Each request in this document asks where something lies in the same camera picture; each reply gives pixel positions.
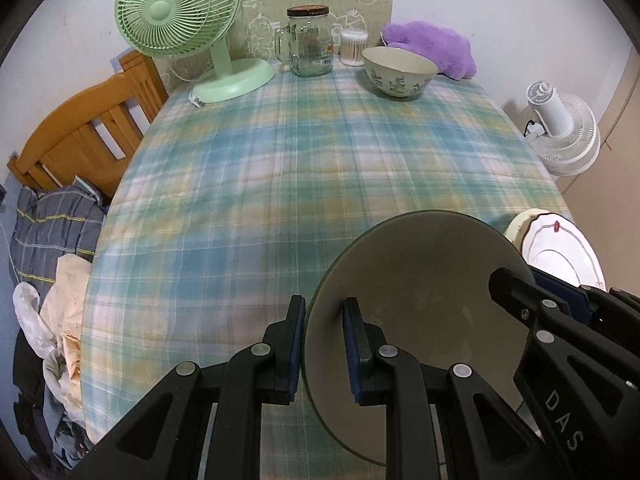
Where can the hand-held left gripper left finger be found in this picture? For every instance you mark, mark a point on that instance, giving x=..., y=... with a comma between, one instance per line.
x=297, y=345

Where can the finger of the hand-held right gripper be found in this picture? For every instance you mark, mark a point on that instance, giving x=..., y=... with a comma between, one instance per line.
x=575, y=302
x=530, y=300

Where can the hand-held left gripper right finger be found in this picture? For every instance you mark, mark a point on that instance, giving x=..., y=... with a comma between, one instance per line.
x=352, y=350

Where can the pink flower plate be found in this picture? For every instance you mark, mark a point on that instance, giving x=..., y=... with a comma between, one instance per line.
x=555, y=250

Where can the floral ceramic bowl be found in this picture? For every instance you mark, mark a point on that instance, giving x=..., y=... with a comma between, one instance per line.
x=400, y=80
x=425, y=270

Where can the beige door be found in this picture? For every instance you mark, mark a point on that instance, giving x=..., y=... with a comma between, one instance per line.
x=620, y=160

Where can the white floor fan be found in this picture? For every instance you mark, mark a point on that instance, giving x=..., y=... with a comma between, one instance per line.
x=575, y=140

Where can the plaid tablecloth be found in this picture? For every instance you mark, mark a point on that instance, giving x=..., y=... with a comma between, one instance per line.
x=250, y=185

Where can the cream crumpled cloth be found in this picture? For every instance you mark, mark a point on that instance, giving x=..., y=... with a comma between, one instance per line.
x=65, y=300

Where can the dark clothes pile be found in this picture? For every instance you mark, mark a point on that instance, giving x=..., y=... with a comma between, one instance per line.
x=60, y=435

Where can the blue-grey plaid quilt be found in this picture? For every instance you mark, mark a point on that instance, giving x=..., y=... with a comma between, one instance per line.
x=55, y=230

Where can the purple plush pillow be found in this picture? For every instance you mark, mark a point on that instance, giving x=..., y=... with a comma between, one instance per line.
x=430, y=42

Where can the cotton swab container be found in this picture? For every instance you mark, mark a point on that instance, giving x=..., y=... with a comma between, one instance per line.
x=354, y=50

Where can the glass mason jar mug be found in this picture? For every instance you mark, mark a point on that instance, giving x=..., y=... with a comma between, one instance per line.
x=310, y=45

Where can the green desk fan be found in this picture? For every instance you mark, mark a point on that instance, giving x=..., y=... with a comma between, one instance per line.
x=165, y=10

